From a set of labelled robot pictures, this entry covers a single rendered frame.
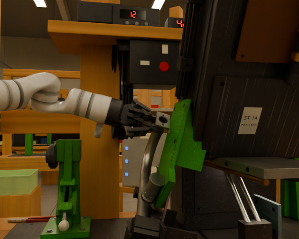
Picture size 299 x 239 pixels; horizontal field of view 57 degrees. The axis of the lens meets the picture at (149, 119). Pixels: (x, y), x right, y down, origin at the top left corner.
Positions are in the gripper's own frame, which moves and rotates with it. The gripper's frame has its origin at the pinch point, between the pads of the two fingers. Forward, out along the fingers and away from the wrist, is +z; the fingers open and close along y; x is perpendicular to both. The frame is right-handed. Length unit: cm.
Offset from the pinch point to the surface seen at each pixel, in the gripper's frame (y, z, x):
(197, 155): -12.0, 9.2, -4.7
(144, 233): -27.4, 1.1, 7.7
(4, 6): 686, -367, 356
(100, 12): 35.7, -25.6, -9.8
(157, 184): -19.8, 0.9, -0.4
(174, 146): -12.1, 3.0, -5.7
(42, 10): 710, -272, 344
